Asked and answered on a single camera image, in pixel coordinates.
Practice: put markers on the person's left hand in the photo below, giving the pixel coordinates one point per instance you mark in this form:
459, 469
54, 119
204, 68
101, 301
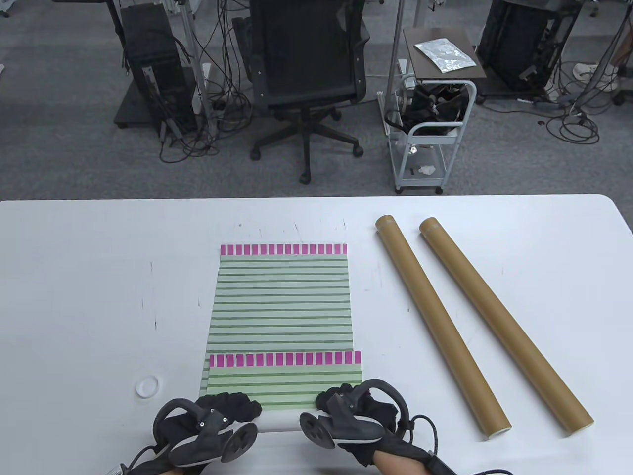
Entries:
232, 405

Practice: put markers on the person's right hand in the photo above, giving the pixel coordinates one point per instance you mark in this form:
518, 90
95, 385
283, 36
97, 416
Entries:
326, 400

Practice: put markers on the grey and white hand controller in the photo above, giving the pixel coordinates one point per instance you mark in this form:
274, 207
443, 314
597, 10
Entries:
346, 430
203, 445

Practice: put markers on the green striped paper sheet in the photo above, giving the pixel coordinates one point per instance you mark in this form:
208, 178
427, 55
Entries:
282, 307
287, 381

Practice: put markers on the white round tube cap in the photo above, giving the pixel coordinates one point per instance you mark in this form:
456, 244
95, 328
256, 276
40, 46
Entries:
147, 386

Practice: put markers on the brown cardboard mailing tube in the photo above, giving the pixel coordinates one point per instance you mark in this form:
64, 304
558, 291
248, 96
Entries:
435, 316
494, 311

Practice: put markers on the person's right forearm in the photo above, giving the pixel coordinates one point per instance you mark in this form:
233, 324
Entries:
395, 465

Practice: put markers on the grey wrist module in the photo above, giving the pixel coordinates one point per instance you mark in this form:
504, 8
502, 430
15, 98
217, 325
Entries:
119, 469

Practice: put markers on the white metal utility cart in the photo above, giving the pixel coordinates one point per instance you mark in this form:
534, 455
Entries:
403, 163

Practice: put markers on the white crumpled paper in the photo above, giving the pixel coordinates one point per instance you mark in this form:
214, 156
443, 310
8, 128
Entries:
426, 170

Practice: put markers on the white power strip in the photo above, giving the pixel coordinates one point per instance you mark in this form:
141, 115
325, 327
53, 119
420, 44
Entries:
205, 84

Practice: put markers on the black mesh office chair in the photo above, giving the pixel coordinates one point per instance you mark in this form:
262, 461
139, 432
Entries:
306, 49

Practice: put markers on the brown side table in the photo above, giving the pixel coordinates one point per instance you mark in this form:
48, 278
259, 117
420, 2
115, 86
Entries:
420, 59

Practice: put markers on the silver foil bag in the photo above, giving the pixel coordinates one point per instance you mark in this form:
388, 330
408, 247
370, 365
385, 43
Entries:
445, 54

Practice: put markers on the black computer tower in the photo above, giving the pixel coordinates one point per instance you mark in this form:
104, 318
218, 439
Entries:
148, 44
519, 39

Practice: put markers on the silver aluminium frame post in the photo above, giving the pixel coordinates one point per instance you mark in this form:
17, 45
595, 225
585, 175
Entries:
190, 29
397, 29

